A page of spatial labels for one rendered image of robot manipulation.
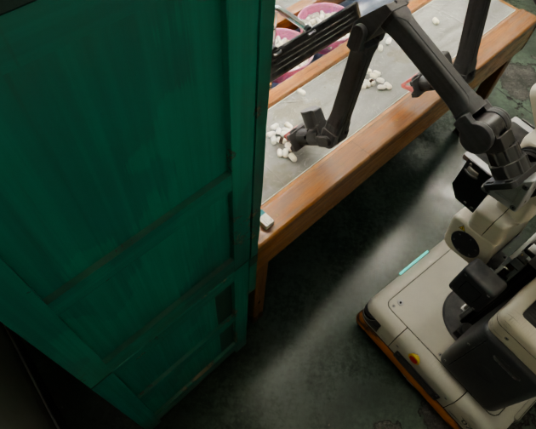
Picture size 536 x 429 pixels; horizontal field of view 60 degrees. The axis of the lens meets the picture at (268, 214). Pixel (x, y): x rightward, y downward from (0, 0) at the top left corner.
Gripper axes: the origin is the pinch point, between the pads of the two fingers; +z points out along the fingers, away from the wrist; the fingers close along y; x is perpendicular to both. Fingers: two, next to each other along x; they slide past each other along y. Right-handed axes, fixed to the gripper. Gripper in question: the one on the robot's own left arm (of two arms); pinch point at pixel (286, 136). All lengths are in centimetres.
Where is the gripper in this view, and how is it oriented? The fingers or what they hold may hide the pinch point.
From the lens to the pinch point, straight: 170.1
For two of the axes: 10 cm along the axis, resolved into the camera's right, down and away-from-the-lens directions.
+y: -7.1, 5.7, -4.0
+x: 4.1, 8.1, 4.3
